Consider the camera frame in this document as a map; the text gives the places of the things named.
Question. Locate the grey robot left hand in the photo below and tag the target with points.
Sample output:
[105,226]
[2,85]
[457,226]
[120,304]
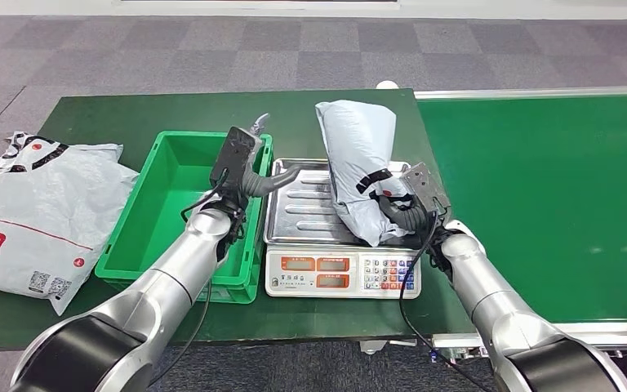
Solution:
[262,186]

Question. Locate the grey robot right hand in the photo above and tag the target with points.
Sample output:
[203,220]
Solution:
[408,216]

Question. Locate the small grey parcel black print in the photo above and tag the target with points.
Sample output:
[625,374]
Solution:
[357,140]

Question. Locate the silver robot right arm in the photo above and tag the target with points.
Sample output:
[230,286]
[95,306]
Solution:
[503,319]

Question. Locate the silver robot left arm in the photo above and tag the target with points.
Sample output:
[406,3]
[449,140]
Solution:
[156,292]

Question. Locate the electronic scale with steel tray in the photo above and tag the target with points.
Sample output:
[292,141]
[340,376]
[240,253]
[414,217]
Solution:
[302,216]

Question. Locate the dark green table board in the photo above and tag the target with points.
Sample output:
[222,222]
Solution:
[183,111]

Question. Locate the green plastic crate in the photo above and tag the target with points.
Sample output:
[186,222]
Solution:
[146,216]

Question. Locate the white round knob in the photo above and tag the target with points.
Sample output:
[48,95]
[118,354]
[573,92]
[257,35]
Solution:
[386,84]

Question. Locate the white table foot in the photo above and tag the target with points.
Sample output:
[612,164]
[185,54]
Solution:
[373,347]

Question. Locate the flat grey bag black print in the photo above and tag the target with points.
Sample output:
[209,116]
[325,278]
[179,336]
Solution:
[75,154]

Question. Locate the large grey bag red print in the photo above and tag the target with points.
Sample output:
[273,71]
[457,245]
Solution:
[32,216]

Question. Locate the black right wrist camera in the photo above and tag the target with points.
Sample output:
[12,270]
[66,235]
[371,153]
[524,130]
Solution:
[427,186]

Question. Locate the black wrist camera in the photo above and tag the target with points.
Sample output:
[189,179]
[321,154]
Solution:
[427,186]
[232,157]

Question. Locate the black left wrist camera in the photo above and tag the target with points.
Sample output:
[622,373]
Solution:
[232,157]

